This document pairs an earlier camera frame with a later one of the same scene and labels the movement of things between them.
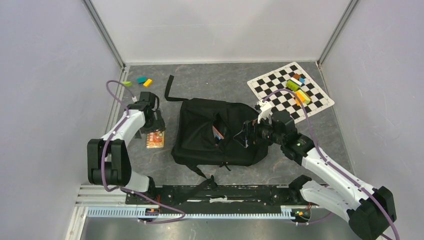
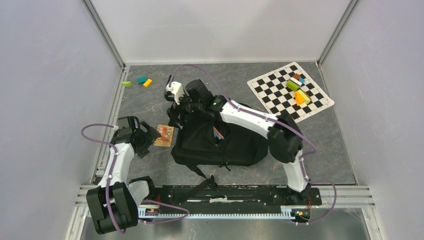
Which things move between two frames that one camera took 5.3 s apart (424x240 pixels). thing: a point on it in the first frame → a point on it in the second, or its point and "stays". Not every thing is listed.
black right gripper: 250,126 → 174,112
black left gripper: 158,124 → 150,135
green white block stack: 293,84 stays
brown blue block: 298,77 stays
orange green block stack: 303,97 stays
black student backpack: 204,134 stays
